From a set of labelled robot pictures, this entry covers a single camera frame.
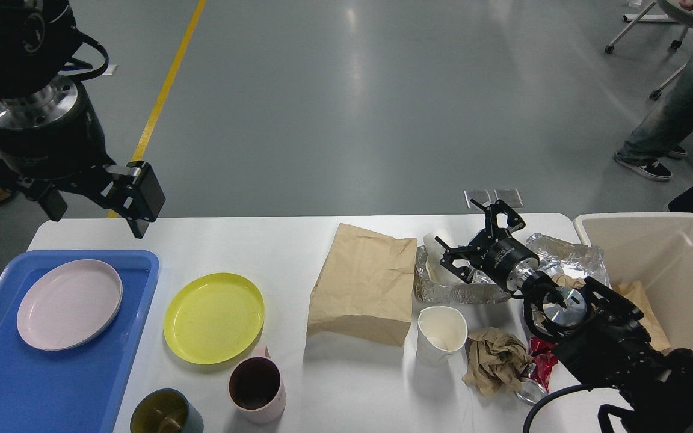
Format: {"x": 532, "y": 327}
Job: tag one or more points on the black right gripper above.
{"x": 508, "y": 263}

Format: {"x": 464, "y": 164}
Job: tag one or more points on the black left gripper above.
{"x": 55, "y": 133}

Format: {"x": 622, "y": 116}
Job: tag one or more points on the dark green mug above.
{"x": 166, "y": 410}

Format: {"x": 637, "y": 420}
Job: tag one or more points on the pink mug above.
{"x": 256, "y": 388}

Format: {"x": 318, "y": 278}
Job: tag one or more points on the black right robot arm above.
{"x": 596, "y": 332}

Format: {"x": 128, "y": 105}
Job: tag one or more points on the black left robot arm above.
{"x": 40, "y": 40}

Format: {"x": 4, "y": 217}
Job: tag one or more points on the aluminium foil tray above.
{"x": 427, "y": 290}

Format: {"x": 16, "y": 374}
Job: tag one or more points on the metal floor socket plates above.
{"x": 510, "y": 196}

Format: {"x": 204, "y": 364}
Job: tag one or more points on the white paper cup in tray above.
{"x": 435, "y": 250}

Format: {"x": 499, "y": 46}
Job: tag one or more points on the crumpled foil sheet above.
{"x": 569, "y": 264}

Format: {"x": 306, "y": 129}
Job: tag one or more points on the pink plate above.
{"x": 70, "y": 305}

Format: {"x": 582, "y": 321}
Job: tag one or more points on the crumpled brown paper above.
{"x": 495, "y": 360}

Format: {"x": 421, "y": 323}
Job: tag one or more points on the red wrapper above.
{"x": 543, "y": 360}

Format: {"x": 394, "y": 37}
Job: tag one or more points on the white floor marker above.
{"x": 110, "y": 70}

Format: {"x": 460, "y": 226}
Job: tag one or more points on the brown paper bag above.
{"x": 364, "y": 289}

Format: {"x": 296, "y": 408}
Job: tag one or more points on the metal can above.
{"x": 530, "y": 391}

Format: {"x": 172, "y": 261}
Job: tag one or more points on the brown paper in bin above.
{"x": 636, "y": 293}

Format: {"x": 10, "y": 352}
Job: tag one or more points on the yellow plate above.
{"x": 214, "y": 318}

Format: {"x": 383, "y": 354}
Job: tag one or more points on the beige plastic bin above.
{"x": 656, "y": 250}

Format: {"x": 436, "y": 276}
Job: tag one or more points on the blue plastic tray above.
{"x": 80, "y": 389}

